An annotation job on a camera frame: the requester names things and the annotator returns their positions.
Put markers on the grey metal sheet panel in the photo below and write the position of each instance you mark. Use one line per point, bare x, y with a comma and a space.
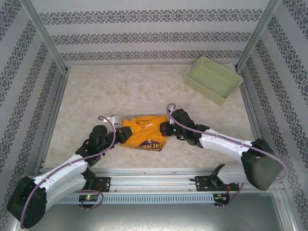
154, 216

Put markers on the pale green plastic basket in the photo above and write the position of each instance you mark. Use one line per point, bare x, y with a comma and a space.
211, 79

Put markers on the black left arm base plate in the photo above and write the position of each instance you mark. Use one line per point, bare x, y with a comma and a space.
104, 184

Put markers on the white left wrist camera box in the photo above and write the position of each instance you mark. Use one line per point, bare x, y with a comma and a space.
113, 119

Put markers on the aluminium left side rail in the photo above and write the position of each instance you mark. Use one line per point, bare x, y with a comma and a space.
59, 96

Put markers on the right circuit board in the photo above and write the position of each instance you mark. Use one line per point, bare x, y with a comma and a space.
221, 197

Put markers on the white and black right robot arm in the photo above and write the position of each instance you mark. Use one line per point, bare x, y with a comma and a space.
221, 146

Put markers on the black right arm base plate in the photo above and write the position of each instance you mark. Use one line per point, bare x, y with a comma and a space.
202, 184

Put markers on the aluminium right side rail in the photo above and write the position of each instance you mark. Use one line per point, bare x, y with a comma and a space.
250, 106

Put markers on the aluminium left frame post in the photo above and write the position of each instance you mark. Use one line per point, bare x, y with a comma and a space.
43, 31

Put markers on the aluminium mounting rail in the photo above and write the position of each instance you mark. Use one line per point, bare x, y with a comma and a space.
154, 179

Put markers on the aluminium frame post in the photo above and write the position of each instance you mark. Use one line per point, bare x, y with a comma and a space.
258, 31
43, 31

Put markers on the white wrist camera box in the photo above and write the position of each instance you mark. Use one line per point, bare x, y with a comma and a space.
113, 119
171, 110

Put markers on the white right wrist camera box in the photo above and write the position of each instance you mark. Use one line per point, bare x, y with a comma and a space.
171, 110

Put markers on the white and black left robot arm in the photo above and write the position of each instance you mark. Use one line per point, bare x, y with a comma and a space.
65, 173

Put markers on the aluminium right frame post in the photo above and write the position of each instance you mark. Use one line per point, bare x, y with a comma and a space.
258, 31

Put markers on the circuit board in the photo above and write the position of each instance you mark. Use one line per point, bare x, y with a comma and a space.
221, 197
89, 198

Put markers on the left circuit board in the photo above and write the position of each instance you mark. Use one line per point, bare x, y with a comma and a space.
89, 198

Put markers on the orange t-shirt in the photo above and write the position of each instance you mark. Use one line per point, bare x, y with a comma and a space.
146, 134

